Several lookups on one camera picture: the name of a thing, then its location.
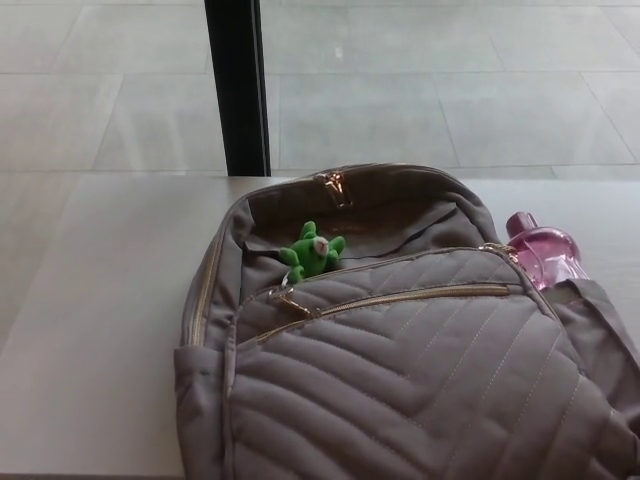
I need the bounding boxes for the pink transparent water bottle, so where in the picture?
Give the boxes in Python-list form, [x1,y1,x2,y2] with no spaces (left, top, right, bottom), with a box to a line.
[505,210,587,292]

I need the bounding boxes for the green plush toy keychain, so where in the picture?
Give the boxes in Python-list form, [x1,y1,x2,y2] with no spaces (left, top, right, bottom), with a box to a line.
[277,219,348,284]

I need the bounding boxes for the gold metal zipper pull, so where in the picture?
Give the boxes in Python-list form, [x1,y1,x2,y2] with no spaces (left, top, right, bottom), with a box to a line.
[313,169,356,208]
[268,284,323,319]
[481,241,524,274]

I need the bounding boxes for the grey quilted fabric backpack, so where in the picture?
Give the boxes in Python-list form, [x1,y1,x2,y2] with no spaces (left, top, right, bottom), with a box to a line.
[172,161,640,480]

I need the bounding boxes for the black vertical window post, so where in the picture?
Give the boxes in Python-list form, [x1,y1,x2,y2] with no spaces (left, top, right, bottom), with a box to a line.
[203,0,273,178]

